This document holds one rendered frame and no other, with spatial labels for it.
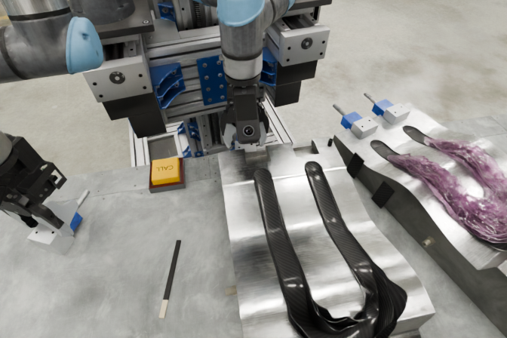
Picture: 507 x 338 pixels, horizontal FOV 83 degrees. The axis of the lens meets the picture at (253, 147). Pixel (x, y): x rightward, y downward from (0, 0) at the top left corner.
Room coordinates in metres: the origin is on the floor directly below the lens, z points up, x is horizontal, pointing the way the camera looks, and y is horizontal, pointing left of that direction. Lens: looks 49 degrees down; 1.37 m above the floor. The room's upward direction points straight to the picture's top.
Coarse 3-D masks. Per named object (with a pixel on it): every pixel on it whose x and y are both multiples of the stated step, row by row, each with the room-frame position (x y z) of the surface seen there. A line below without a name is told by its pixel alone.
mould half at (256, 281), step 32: (224, 160) 0.38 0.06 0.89; (288, 160) 0.38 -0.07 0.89; (320, 160) 0.38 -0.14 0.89; (224, 192) 0.30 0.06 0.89; (256, 192) 0.30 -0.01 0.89; (288, 192) 0.30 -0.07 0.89; (352, 192) 0.30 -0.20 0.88; (256, 224) 0.24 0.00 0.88; (288, 224) 0.24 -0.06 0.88; (320, 224) 0.24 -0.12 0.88; (352, 224) 0.24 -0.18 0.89; (256, 256) 0.17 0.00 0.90; (320, 256) 0.17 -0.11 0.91; (384, 256) 0.17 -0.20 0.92; (256, 288) 0.12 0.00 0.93; (320, 288) 0.12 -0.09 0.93; (352, 288) 0.12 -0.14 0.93; (416, 288) 0.11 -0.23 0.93; (256, 320) 0.08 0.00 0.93; (288, 320) 0.08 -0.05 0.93; (416, 320) 0.08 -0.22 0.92
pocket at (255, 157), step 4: (244, 152) 0.41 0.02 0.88; (248, 152) 0.41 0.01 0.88; (252, 152) 0.41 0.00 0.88; (256, 152) 0.41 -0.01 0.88; (260, 152) 0.41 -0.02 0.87; (264, 152) 0.42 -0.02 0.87; (268, 152) 0.41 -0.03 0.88; (248, 156) 0.41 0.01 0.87; (252, 156) 0.41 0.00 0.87; (256, 156) 0.41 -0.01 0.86; (260, 156) 0.41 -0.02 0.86; (264, 156) 0.41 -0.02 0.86; (268, 156) 0.40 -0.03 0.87; (248, 160) 0.40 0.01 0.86; (252, 160) 0.40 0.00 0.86; (256, 160) 0.40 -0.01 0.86; (260, 160) 0.40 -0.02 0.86; (264, 160) 0.40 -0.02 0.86; (268, 160) 0.40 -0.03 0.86
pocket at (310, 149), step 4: (292, 144) 0.43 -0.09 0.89; (304, 144) 0.44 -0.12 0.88; (308, 144) 0.44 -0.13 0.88; (312, 144) 0.44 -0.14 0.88; (296, 148) 0.43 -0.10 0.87; (300, 148) 0.43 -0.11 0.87; (304, 148) 0.43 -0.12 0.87; (308, 148) 0.44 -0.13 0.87; (312, 148) 0.43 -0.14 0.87; (316, 148) 0.42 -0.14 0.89; (296, 152) 0.42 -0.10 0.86; (300, 152) 0.42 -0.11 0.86; (304, 152) 0.42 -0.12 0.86; (308, 152) 0.42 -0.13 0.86; (312, 152) 0.42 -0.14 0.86; (316, 152) 0.41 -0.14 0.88; (296, 156) 0.41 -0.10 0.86; (300, 156) 0.41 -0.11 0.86
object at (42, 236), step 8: (88, 192) 0.34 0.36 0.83; (80, 200) 0.32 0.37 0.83; (80, 216) 0.28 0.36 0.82; (40, 224) 0.25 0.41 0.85; (72, 224) 0.26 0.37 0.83; (32, 232) 0.23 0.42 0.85; (40, 232) 0.23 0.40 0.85; (48, 232) 0.23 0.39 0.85; (56, 232) 0.23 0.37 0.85; (32, 240) 0.22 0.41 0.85; (40, 240) 0.22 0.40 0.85; (48, 240) 0.22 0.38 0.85; (56, 240) 0.22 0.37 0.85; (64, 240) 0.23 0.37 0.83; (72, 240) 0.24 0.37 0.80; (48, 248) 0.22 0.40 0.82; (56, 248) 0.21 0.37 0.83; (64, 248) 0.22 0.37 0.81
